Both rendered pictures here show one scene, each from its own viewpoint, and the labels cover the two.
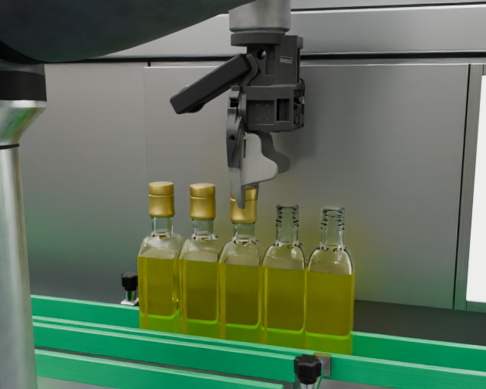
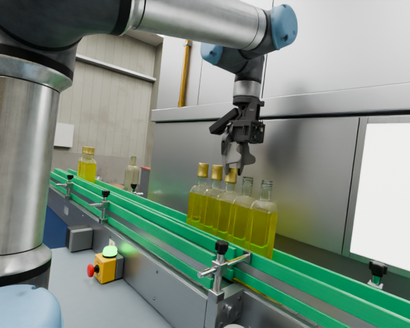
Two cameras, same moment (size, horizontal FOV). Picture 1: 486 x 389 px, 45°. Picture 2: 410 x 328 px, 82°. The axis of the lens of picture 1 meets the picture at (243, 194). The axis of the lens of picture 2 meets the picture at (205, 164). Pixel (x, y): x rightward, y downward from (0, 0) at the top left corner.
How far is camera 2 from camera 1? 29 cm
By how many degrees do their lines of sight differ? 29
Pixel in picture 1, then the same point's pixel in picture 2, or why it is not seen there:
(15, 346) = (22, 153)
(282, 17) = (252, 90)
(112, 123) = (205, 145)
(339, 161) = (287, 165)
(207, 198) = (217, 170)
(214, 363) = (203, 243)
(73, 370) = (150, 228)
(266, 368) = not seen: hidden behind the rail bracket
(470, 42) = (361, 107)
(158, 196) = (200, 167)
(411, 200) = (321, 189)
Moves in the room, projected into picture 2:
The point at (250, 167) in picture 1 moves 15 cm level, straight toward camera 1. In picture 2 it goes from (230, 156) to (203, 152)
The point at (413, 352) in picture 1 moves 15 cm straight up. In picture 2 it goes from (304, 268) to (312, 205)
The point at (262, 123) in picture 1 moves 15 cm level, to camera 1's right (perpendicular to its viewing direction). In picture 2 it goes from (239, 137) to (297, 141)
